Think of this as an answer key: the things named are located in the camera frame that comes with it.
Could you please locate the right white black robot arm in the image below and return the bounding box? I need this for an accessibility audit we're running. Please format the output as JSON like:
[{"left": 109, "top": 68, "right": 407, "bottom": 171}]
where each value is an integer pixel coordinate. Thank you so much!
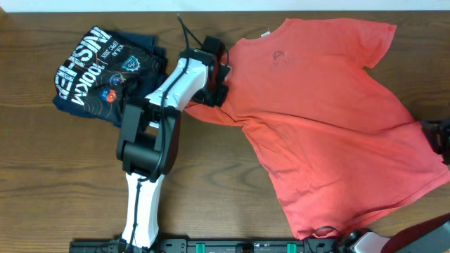
[{"left": 339, "top": 119, "right": 449, "bottom": 253}]

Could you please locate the folded dark printed t-shirt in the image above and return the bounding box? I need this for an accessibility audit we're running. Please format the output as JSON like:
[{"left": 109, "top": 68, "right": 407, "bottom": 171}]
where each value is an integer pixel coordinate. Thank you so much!
[{"left": 53, "top": 26, "right": 167, "bottom": 127}]

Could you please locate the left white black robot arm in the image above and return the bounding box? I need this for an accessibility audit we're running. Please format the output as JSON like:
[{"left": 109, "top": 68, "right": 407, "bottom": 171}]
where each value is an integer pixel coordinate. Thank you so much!
[{"left": 117, "top": 36, "right": 231, "bottom": 252}]

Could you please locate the orange-red t-shirt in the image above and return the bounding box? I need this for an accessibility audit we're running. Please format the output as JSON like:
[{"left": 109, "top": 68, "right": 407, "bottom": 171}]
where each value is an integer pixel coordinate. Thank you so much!
[{"left": 186, "top": 18, "right": 449, "bottom": 239}]

